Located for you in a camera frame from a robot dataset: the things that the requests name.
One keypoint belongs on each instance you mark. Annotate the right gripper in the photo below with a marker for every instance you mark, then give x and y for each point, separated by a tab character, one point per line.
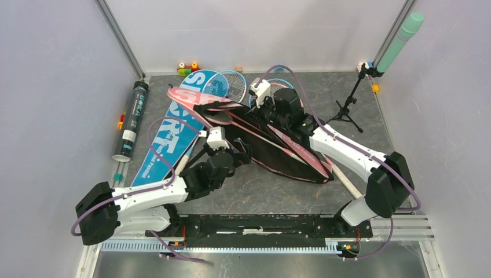
271	102

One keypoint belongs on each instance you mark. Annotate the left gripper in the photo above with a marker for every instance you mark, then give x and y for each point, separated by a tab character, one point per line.
240	158

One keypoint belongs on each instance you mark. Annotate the pink racket cover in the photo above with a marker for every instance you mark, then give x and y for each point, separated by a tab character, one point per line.
267	150

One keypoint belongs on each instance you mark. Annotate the black shuttlecock tube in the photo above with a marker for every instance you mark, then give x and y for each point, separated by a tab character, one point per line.
131	124

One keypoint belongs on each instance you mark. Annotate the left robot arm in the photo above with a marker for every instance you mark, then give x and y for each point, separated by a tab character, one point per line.
105	211

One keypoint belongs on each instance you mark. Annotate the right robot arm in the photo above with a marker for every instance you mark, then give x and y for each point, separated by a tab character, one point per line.
388	178

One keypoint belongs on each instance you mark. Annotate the blue badminton racket right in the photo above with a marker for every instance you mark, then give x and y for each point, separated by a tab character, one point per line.
275	85

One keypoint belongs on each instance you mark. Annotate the blue badminton racket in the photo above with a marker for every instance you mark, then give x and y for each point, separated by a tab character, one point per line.
230	84
275	85

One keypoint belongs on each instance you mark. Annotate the blue badminton racket left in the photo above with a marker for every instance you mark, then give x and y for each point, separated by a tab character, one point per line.
230	84

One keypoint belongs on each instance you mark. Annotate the black mini tripod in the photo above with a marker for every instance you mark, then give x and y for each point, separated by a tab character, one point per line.
364	69

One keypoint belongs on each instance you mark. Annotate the blue racket cover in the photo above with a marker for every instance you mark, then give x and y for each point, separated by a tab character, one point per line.
171	142

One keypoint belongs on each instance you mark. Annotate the toy blocks at back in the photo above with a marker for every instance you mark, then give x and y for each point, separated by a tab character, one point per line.
185	70

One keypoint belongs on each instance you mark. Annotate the toy blocks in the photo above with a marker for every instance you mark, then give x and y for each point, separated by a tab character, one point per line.
121	120
185	70

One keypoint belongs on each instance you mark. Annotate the small orange block right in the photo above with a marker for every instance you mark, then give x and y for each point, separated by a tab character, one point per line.
375	88

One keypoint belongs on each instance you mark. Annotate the toy blocks at left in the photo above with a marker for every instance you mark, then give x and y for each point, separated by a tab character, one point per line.
121	120

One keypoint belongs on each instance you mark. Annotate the green foam tube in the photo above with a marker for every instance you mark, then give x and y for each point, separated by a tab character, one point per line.
407	30

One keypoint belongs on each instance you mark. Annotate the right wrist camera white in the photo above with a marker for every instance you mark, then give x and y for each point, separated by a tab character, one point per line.
260	89

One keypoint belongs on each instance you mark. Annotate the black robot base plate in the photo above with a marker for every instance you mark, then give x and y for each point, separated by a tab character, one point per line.
262	230

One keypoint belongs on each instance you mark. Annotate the white slotted cable duct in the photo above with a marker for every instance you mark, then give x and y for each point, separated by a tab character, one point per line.
153	245

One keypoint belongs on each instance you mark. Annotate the teal clip on rail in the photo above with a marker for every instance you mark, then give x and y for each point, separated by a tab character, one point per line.
118	177

